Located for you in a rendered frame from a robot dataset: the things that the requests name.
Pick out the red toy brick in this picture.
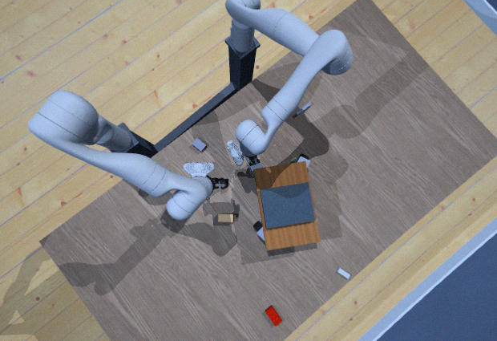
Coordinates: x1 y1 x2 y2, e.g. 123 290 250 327
265 305 282 326

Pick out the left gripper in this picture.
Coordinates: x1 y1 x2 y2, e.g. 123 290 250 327
246 155 260 165

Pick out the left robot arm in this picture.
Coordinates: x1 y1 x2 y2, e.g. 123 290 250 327
225 0 353 166

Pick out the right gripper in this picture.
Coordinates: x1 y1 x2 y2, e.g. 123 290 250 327
207 175 228 192

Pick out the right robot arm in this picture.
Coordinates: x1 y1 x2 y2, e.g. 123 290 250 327
27 91 215 221

